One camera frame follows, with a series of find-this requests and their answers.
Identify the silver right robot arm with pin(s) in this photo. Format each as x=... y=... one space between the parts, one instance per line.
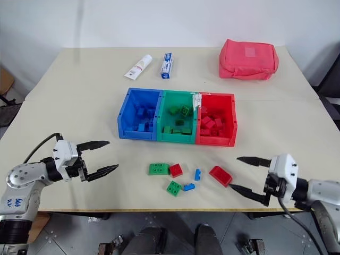
x=322 y=191

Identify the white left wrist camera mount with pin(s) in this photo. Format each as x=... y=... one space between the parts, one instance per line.
x=65 y=154

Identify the small blue brick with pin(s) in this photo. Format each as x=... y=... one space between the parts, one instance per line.
x=197 y=174
x=188 y=187

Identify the green plastic bin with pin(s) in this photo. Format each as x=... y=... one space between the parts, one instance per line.
x=162 y=138

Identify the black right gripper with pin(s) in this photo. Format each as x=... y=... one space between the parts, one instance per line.
x=273 y=186

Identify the square green brick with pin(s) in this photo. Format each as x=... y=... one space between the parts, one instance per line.
x=174 y=188

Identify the red fabric pouch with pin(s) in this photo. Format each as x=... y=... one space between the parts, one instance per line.
x=247 y=59

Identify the sloped red brick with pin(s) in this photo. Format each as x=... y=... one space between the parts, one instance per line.
x=220 y=175

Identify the blue white toothpaste box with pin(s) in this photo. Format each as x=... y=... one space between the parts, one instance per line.
x=167 y=65

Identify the long rounded green brick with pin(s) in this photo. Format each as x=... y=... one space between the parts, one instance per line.
x=158 y=169

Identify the white cream tube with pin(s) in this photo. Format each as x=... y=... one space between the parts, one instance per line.
x=137 y=67

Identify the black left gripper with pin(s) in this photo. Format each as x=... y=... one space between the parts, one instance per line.
x=79 y=172

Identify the white tape strip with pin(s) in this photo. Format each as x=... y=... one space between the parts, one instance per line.
x=196 y=101

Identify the square red brick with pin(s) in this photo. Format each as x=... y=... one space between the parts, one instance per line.
x=176 y=170

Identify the brown cardboard box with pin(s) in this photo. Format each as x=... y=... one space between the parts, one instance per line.
x=6 y=79

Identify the black office chair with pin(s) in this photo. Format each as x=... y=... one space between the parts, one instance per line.
x=328 y=87

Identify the dark rounded shape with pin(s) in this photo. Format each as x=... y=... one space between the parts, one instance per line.
x=146 y=241

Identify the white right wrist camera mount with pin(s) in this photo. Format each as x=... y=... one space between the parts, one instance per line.
x=284 y=167

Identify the metal foot bracket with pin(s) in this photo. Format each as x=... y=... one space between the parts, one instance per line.
x=110 y=245
x=252 y=247

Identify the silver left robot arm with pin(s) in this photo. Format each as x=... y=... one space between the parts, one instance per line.
x=24 y=175

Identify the long flat green brick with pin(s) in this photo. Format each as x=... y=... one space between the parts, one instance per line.
x=182 y=131

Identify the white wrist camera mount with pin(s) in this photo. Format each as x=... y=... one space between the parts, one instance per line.
x=284 y=167
x=65 y=154

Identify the red plastic bin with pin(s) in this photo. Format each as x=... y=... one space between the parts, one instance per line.
x=231 y=127

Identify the brown wooden board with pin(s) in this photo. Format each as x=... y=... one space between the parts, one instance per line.
x=40 y=225

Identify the blue plastic bin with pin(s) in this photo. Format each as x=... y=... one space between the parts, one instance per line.
x=127 y=125

